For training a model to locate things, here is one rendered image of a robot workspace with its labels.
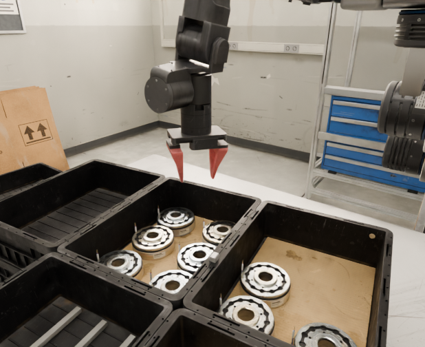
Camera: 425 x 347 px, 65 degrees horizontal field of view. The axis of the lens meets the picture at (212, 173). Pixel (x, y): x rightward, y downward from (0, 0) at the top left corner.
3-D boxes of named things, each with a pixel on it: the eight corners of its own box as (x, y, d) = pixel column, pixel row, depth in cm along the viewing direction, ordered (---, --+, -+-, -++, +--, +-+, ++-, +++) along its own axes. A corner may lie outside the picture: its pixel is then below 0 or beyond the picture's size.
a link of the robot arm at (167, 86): (231, 38, 54) (190, 28, 58) (186, 39, 45) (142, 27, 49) (219, 109, 60) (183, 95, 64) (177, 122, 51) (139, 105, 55)
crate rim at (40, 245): (95, 164, 112) (94, 158, 111) (168, 182, 99) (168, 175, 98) (-30, 221, 80) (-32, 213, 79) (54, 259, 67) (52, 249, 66)
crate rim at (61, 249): (168, 182, 99) (168, 175, 98) (263, 206, 86) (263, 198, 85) (54, 259, 67) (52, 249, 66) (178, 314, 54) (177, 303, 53)
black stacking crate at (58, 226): (99, 190, 116) (94, 160, 111) (169, 211, 103) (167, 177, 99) (-17, 253, 84) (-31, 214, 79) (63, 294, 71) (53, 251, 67)
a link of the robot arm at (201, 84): (218, 67, 59) (192, 65, 62) (193, 71, 53) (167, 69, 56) (217, 107, 61) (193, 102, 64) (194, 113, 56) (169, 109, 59)
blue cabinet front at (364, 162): (321, 167, 257) (331, 95, 234) (428, 193, 219) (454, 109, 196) (320, 169, 255) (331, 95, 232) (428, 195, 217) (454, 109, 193)
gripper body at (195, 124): (227, 143, 62) (227, 103, 59) (172, 148, 59) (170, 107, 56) (216, 133, 67) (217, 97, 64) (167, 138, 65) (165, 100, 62)
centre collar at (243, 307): (241, 301, 63) (241, 299, 63) (264, 314, 60) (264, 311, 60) (226, 319, 59) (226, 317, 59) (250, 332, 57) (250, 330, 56)
